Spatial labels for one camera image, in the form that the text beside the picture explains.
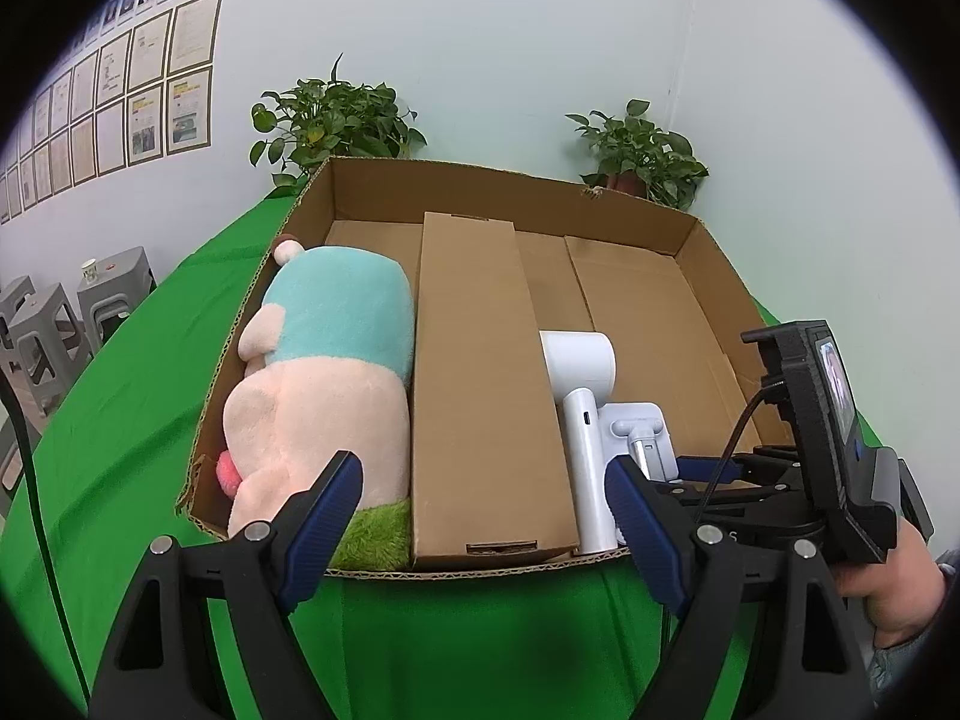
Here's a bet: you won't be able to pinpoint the white folding phone stand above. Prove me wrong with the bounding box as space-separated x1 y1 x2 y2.
597 401 680 550

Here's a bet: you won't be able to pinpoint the white handheld hair dryer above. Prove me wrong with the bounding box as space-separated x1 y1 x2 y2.
540 330 617 554

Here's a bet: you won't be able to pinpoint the pink and teal plush toy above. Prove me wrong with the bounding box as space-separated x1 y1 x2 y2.
217 238 415 572

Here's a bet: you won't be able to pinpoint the person's right hand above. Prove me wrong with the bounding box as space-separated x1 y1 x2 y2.
832 520 947 649

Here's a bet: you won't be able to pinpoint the green tablecloth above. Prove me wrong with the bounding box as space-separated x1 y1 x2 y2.
0 190 895 720

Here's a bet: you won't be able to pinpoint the large open cardboard tray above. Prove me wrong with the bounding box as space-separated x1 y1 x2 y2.
178 158 791 580

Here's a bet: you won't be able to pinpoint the grey plastic stool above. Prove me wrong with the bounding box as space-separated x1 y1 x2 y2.
10 283 93 416
76 245 156 353
0 275 36 367

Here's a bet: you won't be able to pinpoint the right potted green plant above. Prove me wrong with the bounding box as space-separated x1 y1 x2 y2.
566 98 709 211

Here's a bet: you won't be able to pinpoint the potted green plant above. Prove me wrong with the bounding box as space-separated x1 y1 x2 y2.
247 57 428 190
566 98 709 211

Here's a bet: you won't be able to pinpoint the paper cup on stool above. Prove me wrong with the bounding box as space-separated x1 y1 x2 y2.
82 259 98 284

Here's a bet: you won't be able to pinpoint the left potted green plant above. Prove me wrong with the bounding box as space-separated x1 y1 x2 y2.
247 57 428 190

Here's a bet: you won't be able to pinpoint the framed certificates on wall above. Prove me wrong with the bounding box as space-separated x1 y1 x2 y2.
2 0 223 223

